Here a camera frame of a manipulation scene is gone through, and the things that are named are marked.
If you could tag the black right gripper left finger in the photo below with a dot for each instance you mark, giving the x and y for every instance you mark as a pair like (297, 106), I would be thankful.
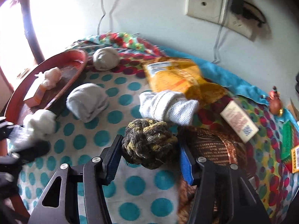
(58, 202)

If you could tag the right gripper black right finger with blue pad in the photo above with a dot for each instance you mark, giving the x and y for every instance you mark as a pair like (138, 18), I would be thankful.
(225, 187)

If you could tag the brown snack bag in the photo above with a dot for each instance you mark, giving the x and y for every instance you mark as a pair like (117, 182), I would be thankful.
(217, 146)

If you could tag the yellow grey rope knot ball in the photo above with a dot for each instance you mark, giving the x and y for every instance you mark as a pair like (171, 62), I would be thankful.
(148, 142)

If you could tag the round red tray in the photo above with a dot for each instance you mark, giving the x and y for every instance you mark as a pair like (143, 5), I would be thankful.
(71, 63)

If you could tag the yellow cartoon medicine box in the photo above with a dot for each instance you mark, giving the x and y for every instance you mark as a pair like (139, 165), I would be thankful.
(35, 94)

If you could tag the red white medicine box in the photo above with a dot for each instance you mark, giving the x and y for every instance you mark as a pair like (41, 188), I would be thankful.
(239, 121)

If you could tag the yellow barcode box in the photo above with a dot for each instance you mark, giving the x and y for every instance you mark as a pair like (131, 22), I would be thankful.
(291, 161)

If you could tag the green medicine box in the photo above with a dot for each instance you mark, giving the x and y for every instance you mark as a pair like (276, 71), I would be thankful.
(287, 140)

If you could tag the plastic wrapped white wad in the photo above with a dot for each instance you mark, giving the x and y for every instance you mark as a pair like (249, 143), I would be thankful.
(49, 78)

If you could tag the grey rolled sock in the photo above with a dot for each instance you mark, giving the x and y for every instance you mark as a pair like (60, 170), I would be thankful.
(87, 101)

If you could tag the small brown figurine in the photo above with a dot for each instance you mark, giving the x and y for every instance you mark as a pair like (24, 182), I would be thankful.
(275, 104)

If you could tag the brown cardboard box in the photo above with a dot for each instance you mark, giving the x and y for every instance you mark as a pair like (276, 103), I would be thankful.
(292, 109)

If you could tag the teal blue towel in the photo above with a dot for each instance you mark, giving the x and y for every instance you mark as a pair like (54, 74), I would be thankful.
(223, 77)

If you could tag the polka dot cloth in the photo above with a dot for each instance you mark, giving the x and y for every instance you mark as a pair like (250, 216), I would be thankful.
(149, 195)

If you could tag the yellow snack bag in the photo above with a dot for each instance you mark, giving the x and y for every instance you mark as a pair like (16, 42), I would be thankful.
(184, 76)

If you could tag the beige rolled sock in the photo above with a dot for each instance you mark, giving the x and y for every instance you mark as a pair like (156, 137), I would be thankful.
(105, 59)

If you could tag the white wall socket plate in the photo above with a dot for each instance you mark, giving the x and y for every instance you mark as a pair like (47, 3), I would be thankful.
(217, 12)

